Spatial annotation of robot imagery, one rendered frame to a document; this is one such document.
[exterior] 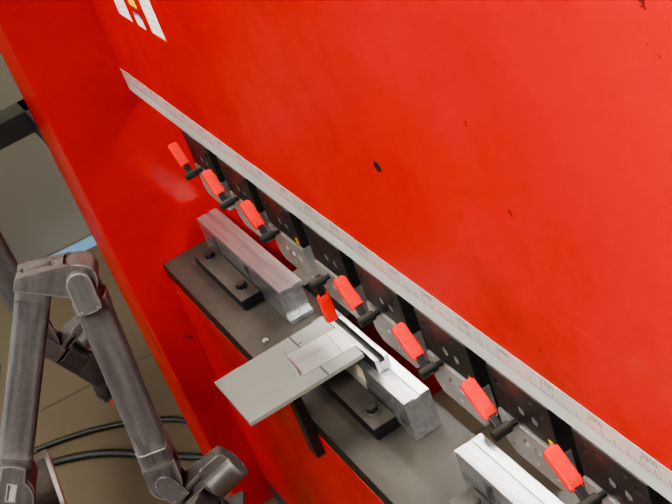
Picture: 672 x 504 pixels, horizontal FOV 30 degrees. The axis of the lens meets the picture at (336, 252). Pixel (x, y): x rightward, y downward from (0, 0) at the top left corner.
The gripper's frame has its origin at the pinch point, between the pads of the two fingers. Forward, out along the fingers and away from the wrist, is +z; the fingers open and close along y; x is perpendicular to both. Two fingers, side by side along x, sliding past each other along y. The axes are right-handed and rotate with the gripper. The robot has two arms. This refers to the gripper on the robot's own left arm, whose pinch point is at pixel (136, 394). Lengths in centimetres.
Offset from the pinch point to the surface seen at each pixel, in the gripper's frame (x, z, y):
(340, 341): -36.6, 18.0, -18.1
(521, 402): -57, -6, -94
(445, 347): -54, -6, -74
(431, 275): -62, -20, -77
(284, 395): -22.8, 11.2, -25.0
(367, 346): -40, 21, -22
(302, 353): -29.8, 14.5, -15.7
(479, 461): -41, 24, -64
